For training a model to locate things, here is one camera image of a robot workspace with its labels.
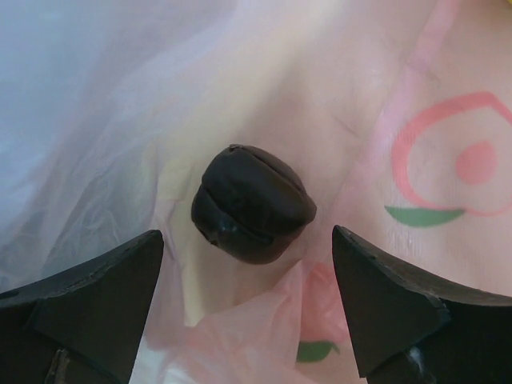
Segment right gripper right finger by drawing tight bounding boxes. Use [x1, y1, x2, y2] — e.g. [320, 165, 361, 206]
[332, 226, 511, 383]

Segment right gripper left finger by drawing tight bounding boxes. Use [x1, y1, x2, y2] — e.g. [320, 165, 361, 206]
[1, 230, 164, 383]

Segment dark brown chestnut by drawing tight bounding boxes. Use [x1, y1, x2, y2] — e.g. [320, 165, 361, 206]
[191, 144, 317, 265]

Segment pink plastic bag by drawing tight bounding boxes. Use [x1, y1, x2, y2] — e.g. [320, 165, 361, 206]
[1, 1, 511, 383]

